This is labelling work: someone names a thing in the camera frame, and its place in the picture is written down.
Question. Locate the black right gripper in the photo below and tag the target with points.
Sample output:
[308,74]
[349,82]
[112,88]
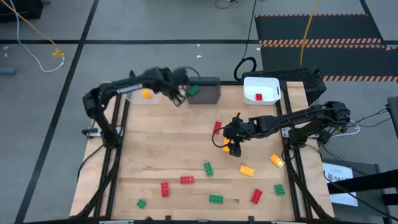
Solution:
[237,132]

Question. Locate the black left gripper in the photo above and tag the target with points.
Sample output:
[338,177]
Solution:
[172,79]

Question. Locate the long yellow toy brick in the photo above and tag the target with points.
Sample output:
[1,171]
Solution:
[276,161]
[225,149]
[246,170]

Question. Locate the long green toy brick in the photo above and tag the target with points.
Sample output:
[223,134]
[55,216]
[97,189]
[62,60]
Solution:
[193,90]
[208,169]
[216,199]

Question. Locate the long red toy brick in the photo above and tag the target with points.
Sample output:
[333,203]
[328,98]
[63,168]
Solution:
[256,196]
[186,180]
[217,127]
[164,189]

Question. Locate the tall yellow toy brick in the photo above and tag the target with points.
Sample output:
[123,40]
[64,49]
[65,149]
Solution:
[146,94]

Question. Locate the small red toy brick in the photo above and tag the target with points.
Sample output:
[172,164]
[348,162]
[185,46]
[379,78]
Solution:
[258,97]

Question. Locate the small green toy brick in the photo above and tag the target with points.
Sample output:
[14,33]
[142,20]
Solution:
[279,189]
[141,203]

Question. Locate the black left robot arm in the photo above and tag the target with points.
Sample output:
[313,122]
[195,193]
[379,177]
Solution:
[124,87]

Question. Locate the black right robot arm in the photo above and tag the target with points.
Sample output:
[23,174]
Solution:
[295,119]

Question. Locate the grey plastic bin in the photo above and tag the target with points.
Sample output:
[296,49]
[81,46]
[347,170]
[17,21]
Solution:
[208,96]

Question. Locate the clear plastic bin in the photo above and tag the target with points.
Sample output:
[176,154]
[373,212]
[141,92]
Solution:
[136,100]

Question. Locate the white plastic bin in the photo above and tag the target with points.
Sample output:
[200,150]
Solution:
[270,99]

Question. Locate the black hazard-striped mat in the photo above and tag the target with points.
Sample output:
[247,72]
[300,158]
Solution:
[280,28]
[342,62]

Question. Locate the black metal beam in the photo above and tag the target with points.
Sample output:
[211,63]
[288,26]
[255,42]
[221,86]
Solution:
[367,182]

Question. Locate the black storage box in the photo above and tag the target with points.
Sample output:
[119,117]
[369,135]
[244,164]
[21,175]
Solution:
[31,14]

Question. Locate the grey flat bar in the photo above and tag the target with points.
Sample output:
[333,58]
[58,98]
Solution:
[6,70]

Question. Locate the black aluminium table frame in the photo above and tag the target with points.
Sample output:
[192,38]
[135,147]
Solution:
[231,83]

